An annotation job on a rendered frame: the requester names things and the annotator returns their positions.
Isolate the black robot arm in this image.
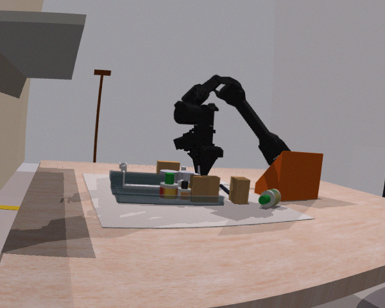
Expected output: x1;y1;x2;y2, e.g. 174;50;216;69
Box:
173;75;291;165

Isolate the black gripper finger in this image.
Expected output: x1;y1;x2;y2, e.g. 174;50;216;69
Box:
187;153;200;173
195;156;218;175

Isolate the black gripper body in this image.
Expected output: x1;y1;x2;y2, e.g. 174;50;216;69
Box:
184;125;223;158

